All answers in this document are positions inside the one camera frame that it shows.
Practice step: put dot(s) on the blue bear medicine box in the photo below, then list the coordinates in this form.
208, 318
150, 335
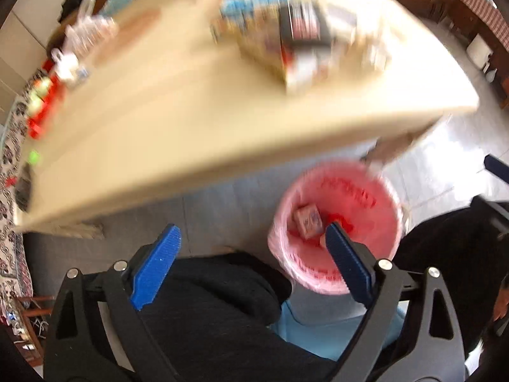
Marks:
233, 9

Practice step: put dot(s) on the white blue medicine box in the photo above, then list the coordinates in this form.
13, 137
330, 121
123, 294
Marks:
365, 41

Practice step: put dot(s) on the small white plastic bag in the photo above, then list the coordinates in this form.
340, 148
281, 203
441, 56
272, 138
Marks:
68, 68

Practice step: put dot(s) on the black cigarette box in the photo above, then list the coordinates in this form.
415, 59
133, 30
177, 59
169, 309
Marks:
303, 23

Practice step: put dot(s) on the green bottle cap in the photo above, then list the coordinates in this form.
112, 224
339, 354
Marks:
33, 158

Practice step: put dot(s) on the small pink box in bin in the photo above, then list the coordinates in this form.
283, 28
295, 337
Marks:
308, 221

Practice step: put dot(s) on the light blue plastic stool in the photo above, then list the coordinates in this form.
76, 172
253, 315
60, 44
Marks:
324, 327

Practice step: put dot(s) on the yellow purple card box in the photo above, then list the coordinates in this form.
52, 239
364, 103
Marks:
261, 40

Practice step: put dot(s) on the person black trouser leg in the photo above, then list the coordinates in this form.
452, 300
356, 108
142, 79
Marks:
212, 319

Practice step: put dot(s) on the red fruit tray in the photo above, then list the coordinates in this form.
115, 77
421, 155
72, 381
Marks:
43, 95

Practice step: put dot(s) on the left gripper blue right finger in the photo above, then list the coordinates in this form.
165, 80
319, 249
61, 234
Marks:
354, 261

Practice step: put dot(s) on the plastic bag of nuts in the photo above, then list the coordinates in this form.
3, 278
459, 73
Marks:
88, 31

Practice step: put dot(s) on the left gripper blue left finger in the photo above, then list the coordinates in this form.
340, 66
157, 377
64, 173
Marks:
150, 271

